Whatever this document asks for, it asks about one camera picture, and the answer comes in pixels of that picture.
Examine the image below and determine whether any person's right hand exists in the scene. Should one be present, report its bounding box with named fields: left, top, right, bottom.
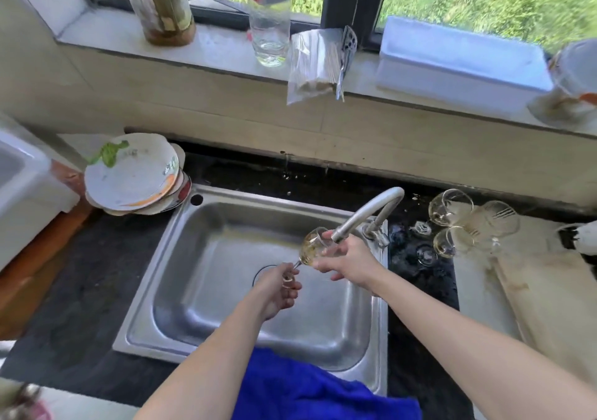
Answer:
left=312, top=230, right=386, bottom=295

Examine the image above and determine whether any person's left hand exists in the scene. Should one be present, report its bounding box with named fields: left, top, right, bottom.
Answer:
left=253, top=262, right=303, bottom=323

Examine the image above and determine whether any clear wine glass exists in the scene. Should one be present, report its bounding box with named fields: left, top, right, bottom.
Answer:
left=466, top=201, right=521, bottom=253
left=282, top=227, right=337, bottom=290
left=416, top=226, right=486, bottom=267
left=410, top=189, right=474, bottom=237

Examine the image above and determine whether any person's right forearm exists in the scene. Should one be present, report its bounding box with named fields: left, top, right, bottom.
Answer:
left=368, top=266, right=597, bottom=420

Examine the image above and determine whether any person's left forearm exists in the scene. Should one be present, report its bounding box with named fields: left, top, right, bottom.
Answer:
left=133, top=293, right=272, bottom=420

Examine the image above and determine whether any silver metal faucet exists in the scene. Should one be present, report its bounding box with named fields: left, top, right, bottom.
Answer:
left=330, top=187, right=405, bottom=249

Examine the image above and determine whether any stainless steel sink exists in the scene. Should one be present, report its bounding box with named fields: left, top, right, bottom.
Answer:
left=113, top=183, right=390, bottom=397

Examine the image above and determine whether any blue cloth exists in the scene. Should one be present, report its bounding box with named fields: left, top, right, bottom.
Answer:
left=232, top=347, right=423, bottom=420

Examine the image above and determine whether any stack of dirty plates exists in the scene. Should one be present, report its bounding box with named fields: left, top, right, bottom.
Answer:
left=86, top=143, right=193, bottom=216

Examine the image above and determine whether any plastic bag of sticks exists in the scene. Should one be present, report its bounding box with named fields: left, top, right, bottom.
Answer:
left=286, top=28, right=345, bottom=106

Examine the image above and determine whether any white bowl with orange stain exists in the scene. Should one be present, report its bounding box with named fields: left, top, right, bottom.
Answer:
left=84, top=133, right=181, bottom=211

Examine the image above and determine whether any metal peeler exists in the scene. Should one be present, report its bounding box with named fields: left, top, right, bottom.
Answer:
left=336, top=25, right=359, bottom=103

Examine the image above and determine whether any white foam box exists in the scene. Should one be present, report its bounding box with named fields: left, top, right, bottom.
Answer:
left=375, top=15, right=555, bottom=115

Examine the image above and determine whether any green vegetable scrap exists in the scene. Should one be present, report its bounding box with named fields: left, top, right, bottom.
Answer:
left=86, top=140, right=130, bottom=169

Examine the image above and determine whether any clear plastic bottle red label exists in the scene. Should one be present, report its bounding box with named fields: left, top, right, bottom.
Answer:
left=243, top=0, right=293, bottom=68

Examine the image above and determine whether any wooden cutting board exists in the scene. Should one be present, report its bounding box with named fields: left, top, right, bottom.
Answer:
left=493, top=251, right=597, bottom=388

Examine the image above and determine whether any black and white object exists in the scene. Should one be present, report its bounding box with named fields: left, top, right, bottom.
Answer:
left=556, top=221, right=597, bottom=267

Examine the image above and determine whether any orange wooden board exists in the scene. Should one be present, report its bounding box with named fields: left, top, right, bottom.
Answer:
left=0, top=160, right=95, bottom=342

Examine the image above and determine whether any white plastic container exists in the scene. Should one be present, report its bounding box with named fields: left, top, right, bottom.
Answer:
left=0, top=125, right=81, bottom=272

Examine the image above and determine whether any white stained cup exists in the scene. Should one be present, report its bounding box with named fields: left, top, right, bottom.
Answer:
left=527, top=38, right=597, bottom=127

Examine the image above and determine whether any bottle with brown liquid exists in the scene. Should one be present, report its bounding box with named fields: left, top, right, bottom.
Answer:
left=114, top=0, right=197, bottom=47

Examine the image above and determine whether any black window frame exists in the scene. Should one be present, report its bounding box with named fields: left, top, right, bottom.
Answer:
left=65, top=0, right=397, bottom=53

